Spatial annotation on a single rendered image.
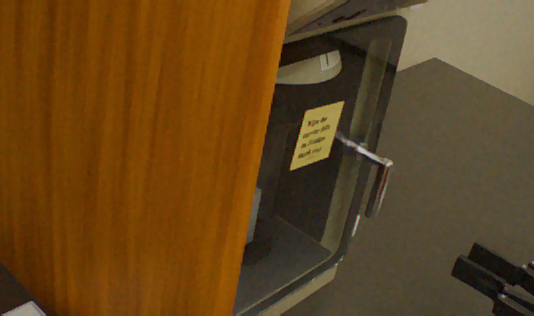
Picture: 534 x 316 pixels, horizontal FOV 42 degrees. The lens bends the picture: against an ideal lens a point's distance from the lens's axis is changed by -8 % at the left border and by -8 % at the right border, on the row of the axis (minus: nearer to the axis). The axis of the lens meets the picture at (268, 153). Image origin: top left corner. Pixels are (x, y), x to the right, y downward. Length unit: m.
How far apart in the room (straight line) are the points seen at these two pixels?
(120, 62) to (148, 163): 0.10
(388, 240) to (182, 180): 0.66
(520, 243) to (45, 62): 0.94
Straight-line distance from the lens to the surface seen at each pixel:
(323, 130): 0.88
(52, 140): 0.86
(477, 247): 0.96
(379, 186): 0.97
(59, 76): 0.81
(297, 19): 0.65
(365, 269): 1.21
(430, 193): 1.46
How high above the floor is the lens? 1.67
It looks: 30 degrees down
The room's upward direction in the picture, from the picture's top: 11 degrees clockwise
